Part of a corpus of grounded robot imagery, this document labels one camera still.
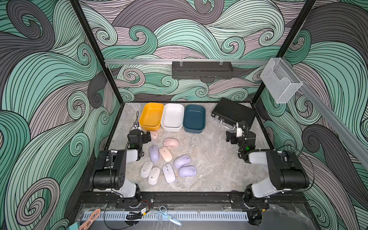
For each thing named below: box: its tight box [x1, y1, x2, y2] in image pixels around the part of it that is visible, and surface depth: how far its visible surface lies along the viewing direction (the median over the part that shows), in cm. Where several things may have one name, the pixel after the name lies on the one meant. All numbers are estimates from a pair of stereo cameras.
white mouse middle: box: [147, 166, 161, 186], surface depth 81 cm
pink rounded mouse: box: [162, 137, 181, 149], surface depth 96 cm
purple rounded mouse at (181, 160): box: [172, 154, 191, 170], surface depth 87 cm
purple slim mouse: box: [149, 145, 160, 163], surface depth 90 cm
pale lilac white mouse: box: [161, 163, 176, 184], surface depth 83 cm
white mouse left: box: [140, 161, 154, 179], surface depth 84 cm
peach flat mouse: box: [158, 146, 173, 162], surface depth 91 cm
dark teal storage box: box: [183, 104, 207, 134], surface depth 109 cm
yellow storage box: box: [138, 102, 164, 131], surface depth 110 cm
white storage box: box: [161, 103, 185, 132], surface depth 111 cm
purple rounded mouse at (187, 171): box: [177, 165, 197, 178], surface depth 83 cm
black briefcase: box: [211, 97, 257, 130], surface depth 109 cm
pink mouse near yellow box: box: [150, 130, 159, 140], surface depth 99 cm
